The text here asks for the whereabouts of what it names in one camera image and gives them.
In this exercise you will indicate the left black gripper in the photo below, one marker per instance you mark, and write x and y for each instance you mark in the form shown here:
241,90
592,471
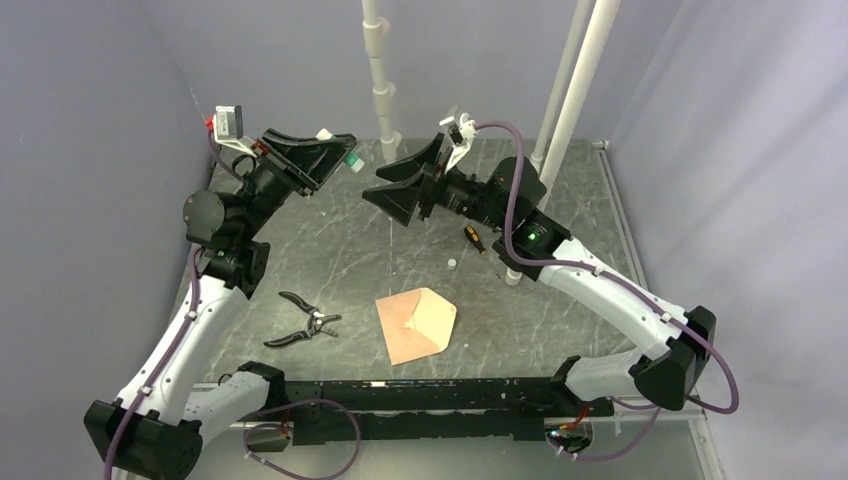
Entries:
302,164

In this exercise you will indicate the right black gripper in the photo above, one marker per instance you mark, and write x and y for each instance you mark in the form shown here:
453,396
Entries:
399,200

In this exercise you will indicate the green white glue stick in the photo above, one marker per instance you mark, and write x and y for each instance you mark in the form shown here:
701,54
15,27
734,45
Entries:
352,160

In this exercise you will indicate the tan envelope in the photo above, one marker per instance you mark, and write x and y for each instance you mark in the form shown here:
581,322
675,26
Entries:
415,324

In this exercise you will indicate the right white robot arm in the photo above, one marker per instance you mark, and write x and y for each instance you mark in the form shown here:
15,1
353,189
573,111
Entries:
671,344

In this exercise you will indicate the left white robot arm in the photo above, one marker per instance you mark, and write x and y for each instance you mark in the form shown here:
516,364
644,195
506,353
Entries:
158,424

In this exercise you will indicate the yellow black screwdriver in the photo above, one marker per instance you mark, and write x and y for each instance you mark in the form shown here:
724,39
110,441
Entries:
473,237

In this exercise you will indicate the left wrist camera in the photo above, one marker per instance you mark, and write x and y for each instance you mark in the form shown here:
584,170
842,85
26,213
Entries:
228,129

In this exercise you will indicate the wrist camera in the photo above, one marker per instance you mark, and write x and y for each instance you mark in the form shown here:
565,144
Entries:
461,131
228,129

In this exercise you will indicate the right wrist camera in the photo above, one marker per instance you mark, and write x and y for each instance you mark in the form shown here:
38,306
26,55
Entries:
461,131

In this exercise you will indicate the white PVC pipe frame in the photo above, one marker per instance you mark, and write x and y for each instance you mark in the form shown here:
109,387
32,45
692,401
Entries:
576,79

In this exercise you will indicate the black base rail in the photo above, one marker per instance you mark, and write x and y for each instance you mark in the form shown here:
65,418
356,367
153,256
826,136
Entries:
521,408

